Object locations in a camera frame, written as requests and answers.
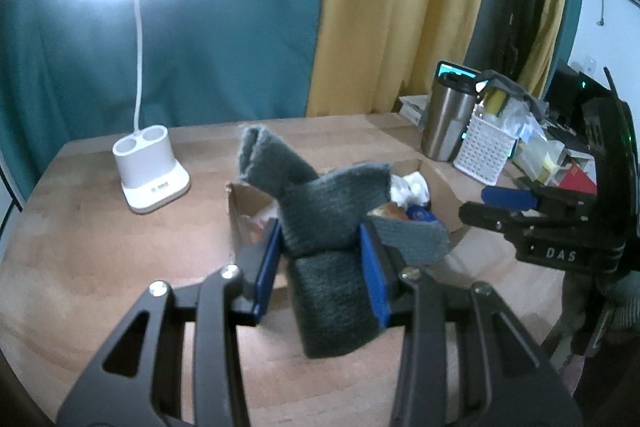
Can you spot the cardboard box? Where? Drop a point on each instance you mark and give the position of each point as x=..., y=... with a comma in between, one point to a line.
x=450, y=202

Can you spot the teal curtain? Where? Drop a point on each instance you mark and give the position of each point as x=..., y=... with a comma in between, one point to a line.
x=225, y=47

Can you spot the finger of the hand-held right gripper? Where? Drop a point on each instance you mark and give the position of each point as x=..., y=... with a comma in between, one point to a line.
x=505, y=198
x=492, y=218

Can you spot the person's right forearm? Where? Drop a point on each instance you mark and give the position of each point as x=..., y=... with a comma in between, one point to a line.
x=620, y=302

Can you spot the white tissue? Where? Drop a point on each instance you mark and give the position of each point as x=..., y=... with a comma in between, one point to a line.
x=409, y=188

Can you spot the white perforated basket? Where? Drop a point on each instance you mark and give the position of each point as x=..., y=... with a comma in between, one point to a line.
x=484, y=149

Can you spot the stainless steel tumbler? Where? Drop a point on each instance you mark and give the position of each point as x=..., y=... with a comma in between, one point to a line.
x=446, y=122

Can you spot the white desk lamp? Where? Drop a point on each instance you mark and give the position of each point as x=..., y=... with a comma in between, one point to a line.
x=150, y=172

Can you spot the black monitor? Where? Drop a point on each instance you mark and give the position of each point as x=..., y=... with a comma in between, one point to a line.
x=567, y=89

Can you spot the yellow sponge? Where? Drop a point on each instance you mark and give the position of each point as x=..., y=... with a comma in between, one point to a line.
x=495, y=101

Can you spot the clear plastic bags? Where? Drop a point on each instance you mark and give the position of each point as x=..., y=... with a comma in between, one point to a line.
x=532, y=142

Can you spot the yellow curtain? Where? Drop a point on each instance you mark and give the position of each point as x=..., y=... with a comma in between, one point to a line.
x=400, y=7

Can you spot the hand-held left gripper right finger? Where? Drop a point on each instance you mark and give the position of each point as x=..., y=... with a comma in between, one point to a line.
x=375, y=274

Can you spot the grey knitted cloth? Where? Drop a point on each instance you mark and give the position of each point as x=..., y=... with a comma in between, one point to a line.
x=330, y=217

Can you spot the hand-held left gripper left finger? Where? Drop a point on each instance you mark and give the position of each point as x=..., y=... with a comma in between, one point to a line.
x=267, y=267

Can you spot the glass jar with red label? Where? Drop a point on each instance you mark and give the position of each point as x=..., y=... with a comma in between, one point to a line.
x=389, y=211

